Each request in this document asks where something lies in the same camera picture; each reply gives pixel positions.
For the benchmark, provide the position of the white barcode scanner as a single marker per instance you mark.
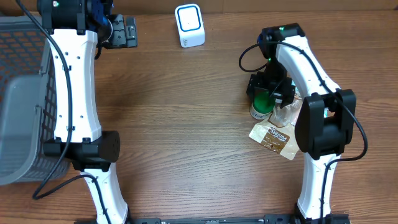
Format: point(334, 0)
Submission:
point(190, 26)

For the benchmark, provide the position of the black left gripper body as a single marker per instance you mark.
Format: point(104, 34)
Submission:
point(117, 38)

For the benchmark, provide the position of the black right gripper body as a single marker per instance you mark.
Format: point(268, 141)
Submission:
point(275, 79)

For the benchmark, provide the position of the grey plastic shopping basket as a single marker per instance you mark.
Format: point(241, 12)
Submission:
point(28, 101)

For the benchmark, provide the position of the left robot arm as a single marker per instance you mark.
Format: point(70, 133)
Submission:
point(77, 32)

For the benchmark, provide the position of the clear bagged bread snack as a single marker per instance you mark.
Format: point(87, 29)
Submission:
point(276, 131)

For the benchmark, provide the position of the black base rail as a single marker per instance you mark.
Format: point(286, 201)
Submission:
point(267, 219)

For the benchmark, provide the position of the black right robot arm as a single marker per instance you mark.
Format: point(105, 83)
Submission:
point(326, 119)

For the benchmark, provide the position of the green cap bottle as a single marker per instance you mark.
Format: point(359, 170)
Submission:
point(262, 105)

